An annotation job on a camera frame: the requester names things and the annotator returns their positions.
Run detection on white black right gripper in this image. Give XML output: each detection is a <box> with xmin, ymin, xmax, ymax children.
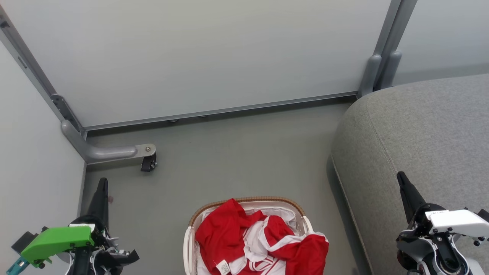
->
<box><xmin>395</xmin><ymin>171</ymin><xmax>489</xmax><ymax>266</ymax></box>

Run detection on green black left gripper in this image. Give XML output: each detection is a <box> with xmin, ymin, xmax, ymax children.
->
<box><xmin>21</xmin><ymin>177</ymin><xmax>140</xmax><ymax>275</ymax></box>

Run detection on red and white jersey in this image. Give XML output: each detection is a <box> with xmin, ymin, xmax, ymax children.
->
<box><xmin>195</xmin><ymin>198</ymin><xmax>330</xmax><ymax>275</ymax></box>

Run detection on grey fabric sofa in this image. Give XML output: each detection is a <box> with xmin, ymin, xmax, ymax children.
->
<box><xmin>330</xmin><ymin>74</ymin><xmax>489</xmax><ymax>275</ymax></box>

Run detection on grey metal partition foot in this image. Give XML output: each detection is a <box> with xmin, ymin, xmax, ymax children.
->
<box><xmin>61</xmin><ymin>120</ymin><xmax>157</xmax><ymax>165</ymax></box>

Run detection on black caster wheel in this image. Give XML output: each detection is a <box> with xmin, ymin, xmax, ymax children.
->
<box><xmin>140</xmin><ymin>153</ymin><xmax>157</xmax><ymax>173</ymax></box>

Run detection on white laundry basket brown rim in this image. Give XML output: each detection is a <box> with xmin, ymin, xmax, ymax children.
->
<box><xmin>183</xmin><ymin>196</ymin><xmax>314</xmax><ymax>275</ymax></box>

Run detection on black cable teal connector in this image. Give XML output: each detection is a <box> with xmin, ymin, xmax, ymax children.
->
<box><xmin>5</xmin><ymin>257</ymin><xmax>29</xmax><ymax>275</ymax></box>

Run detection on grey partition frame post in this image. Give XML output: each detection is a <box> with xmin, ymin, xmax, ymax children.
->
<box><xmin>0</xmin><ymin>5</ymin><xmax>87</xmax><ymax>139</ymax></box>

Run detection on grey partition frame rail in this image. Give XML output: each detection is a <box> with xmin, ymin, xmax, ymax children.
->
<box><xmin>82</xmin><ymin>91</ymin><xmax>360</xmax><ymax>131</ymax></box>

